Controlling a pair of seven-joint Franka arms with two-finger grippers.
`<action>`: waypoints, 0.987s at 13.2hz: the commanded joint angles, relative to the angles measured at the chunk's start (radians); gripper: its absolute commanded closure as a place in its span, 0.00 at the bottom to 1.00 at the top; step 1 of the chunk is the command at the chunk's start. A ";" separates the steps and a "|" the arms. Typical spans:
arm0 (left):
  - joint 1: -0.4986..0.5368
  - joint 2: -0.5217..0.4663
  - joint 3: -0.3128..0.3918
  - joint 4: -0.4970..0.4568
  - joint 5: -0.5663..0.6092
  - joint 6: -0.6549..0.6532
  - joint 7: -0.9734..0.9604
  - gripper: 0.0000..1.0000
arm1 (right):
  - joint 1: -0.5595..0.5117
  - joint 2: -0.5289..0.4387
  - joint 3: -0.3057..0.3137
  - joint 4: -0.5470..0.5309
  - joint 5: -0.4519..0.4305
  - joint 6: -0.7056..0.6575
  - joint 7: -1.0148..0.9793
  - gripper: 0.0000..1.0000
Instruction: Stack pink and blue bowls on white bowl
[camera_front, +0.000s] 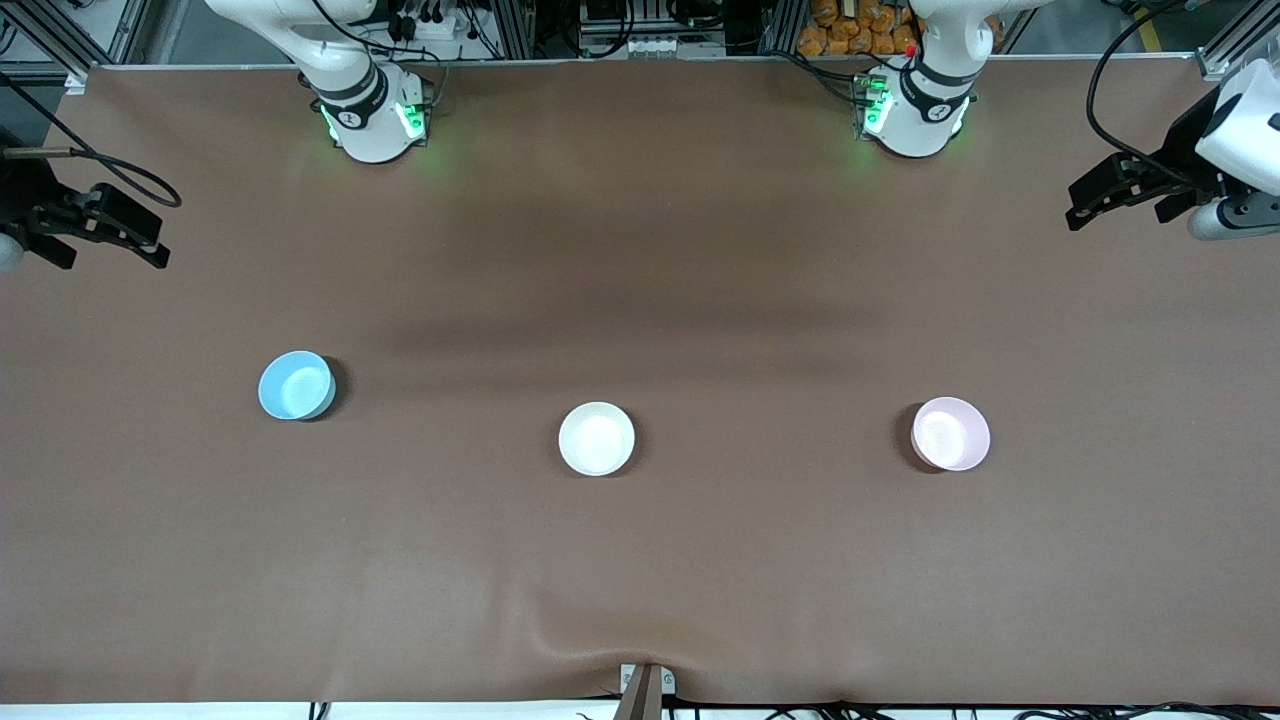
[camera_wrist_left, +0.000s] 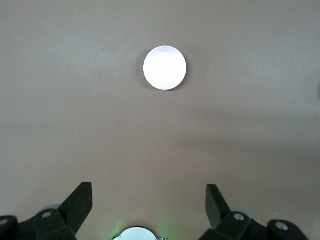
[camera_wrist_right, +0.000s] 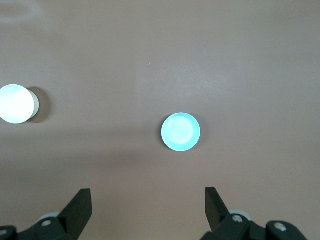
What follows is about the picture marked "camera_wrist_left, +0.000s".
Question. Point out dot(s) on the brown table cloth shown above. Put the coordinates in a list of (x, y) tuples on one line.
[(75, 100)]

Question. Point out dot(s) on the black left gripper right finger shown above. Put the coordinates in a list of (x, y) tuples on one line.
[(215, 207)]

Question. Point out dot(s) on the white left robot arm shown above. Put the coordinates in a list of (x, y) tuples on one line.
[(136, 235)]

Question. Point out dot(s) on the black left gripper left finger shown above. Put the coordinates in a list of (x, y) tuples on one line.
[(75, 207)]

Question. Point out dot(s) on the white bowl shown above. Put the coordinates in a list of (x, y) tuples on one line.
[(165, 67)]

